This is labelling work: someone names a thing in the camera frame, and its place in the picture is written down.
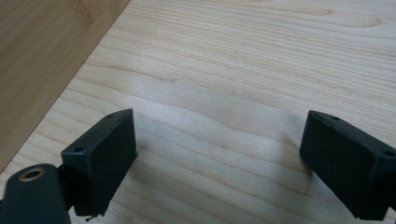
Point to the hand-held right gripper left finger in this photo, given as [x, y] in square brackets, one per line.
[102, 158]

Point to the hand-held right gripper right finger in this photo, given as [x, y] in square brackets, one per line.
[348, 165]

